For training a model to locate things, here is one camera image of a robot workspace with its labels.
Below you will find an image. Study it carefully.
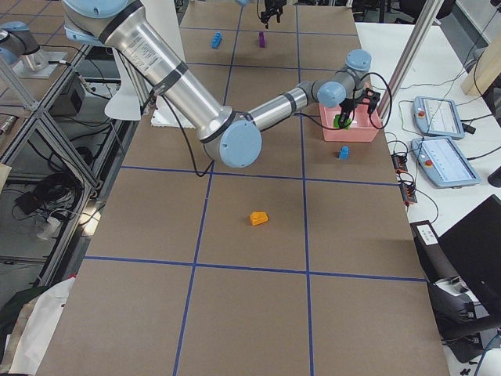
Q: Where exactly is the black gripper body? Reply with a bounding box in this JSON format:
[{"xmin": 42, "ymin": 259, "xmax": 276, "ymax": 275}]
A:
[
  {"xmin": 260, "ymin": 0, "xmax": 285, "ymax": 28},
  {"xmin": 342, "ymin": 88, "xmax": 380, "ymax": 114}
]

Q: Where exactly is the green two-stud block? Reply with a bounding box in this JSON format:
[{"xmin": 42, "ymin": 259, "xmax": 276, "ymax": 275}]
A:
[{"xmin": 333, "ymin": 114, "xmax": 351, "ymax": 129}]

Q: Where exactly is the purple sloped block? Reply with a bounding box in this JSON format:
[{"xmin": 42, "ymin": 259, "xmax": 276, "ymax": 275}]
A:
[{"xmin": 258, "ymin": 31, "xmax": 266, "ymax": 49}]

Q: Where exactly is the orange sloped block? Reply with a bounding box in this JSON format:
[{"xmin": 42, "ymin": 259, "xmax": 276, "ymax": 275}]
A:
[{"xmin": 249, "ymin": 211, "xmax": 269, "ymax": 226}]

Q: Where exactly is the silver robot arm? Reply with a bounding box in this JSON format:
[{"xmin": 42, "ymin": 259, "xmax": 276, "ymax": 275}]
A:
[{"xmin": 63, "ymin": 1, "xmax": 380, "ymax": 168}]

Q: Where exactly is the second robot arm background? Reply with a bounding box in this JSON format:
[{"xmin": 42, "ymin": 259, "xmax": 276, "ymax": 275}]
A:
[{"xmin": 1, "ymin": 21, "xmax": 67, "ymax": 79}]

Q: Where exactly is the pink plastic box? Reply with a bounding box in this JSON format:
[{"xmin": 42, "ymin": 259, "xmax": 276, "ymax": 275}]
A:
[{"xmin": 319, "ymin": 83, "xmax": 383, "ymax": 143}]

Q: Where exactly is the small blue block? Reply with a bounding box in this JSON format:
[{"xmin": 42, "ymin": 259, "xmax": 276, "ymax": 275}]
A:
[{"xmin": 338, "ymin": 146, "xmax": 350, "ymax": 161}]

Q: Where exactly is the long blue four-stud block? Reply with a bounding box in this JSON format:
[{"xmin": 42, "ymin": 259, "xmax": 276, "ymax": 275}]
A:
[{"xmin": 211, "ymin": 31, "xmax": 222, "ymax": 49}]

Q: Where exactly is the black usb hub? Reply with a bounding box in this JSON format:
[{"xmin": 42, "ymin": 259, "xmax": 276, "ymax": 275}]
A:
[
  {"xmin": 391, "ymin": 154, "xmax": 408, "ymax": 173},
  {"xmin": 400, "ymin": 181, "xmax": 417, "ymax": 206}
]

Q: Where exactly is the far teach pendant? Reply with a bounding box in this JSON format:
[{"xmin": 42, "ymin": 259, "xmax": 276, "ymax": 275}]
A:
[{"xmin": 413, "ymin": 96, "xmax": 465, "ymax": 139}]

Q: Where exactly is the teach pendant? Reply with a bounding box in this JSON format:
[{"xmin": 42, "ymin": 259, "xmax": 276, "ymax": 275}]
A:
[
  {"xmin": 411, "ymin": 136, "xmax": 481, "ymax": 188},
  {"xmin": 413, "ymin": 96, "xmax": 465, "ymax": 139}
]

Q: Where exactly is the near teach pendant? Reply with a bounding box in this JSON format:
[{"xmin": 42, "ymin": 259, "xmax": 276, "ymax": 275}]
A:
[{"xmin": 411, "ymin": 136, "xmax": 481, "ymax": 188}]

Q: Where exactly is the white plastic bag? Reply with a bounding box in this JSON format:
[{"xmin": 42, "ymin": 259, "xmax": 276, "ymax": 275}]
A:
[{"xmin": 1, "ymin": 276, "xmax": 76, "ymax": 375}]

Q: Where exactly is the aluminium frame post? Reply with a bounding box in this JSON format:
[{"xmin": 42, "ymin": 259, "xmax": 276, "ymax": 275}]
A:
[{"xmin": 388, "ymin": 0, "xmax": 444, "ymax": 103}]

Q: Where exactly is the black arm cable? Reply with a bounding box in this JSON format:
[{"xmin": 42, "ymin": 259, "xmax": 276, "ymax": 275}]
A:
[{"xmin": 148, "ymin": 84, "xmax": 216, "ymax": 179}]

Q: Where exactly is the aluminium frame rack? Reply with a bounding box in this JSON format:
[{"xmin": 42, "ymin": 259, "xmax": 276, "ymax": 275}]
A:
[{"xmin": 1, "ymin": 43, "xmax": 135, "ymax": 296}]

